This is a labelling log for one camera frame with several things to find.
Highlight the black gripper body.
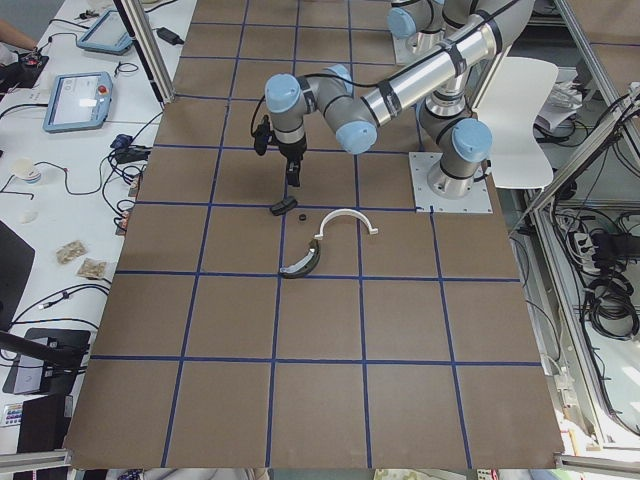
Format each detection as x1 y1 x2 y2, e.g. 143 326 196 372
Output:
252 115 307 163

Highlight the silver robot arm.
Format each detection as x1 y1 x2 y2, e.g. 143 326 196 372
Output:
252 1 533 187
418 88 493 199

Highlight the small black brake pad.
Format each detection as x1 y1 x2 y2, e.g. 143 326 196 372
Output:
269 196 298 216

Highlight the dark green curved brake shoe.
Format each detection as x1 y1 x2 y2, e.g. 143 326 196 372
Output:
279 239 321 279

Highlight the black power adapter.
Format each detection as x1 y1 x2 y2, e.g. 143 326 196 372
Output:
156 27 184 45

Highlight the blue teach pendant far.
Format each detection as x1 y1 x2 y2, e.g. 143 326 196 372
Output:
76 9 132 55

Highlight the blue teach pendant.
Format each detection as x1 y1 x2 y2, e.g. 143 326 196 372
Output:
76 9 132 55
43 71 113 133

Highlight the blue teach pendant near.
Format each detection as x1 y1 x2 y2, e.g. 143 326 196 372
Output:
43 71 113 133

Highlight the white chair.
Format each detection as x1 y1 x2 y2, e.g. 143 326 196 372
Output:
477 57 558 189

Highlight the paper cup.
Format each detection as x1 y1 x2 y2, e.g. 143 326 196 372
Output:
11 157 42 184

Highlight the black monitor stand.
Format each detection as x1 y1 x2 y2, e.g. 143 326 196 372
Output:
1 328 91 395

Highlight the white curved plastic bracket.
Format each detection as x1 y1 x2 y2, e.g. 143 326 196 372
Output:
313 208 379 241

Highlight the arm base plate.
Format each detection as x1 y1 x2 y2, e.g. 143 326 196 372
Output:
409 152 493 214
392 29 445 66

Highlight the aluminium frame post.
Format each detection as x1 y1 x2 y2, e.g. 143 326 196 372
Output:
114 0 175 105

